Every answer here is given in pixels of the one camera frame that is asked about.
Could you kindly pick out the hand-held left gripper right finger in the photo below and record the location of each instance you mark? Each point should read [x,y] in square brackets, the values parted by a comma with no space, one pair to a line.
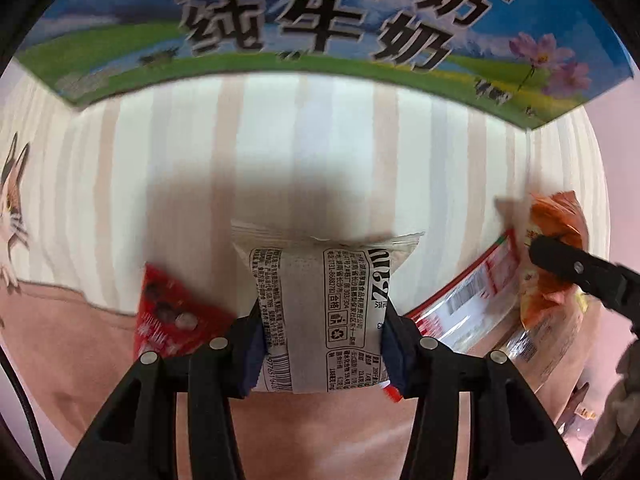
[395,355]

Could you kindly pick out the orange snack packet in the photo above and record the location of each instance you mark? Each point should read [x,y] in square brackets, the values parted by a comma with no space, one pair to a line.
[555,220]

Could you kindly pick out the red-edged clear long packet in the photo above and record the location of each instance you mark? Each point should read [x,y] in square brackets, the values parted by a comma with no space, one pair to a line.
[465,300]

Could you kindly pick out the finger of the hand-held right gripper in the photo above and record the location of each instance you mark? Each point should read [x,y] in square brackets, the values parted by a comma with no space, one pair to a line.
[575,267]

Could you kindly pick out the small red snack packet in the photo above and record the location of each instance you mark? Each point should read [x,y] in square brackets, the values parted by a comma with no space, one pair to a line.
[165,310]

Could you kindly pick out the printed cardboard box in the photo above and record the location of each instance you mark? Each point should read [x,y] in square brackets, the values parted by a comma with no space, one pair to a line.
[320,25]

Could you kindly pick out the white snack packet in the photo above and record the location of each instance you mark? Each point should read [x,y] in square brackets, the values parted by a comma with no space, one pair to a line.
[320,310]

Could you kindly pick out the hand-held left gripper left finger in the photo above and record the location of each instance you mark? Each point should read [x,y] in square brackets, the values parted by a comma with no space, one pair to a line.
[252,355]

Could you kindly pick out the cat printed blanket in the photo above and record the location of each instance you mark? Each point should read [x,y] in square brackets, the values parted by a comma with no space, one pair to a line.
[350,170]

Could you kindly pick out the person's right forearm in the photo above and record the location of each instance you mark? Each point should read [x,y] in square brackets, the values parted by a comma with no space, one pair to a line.
[620,410]

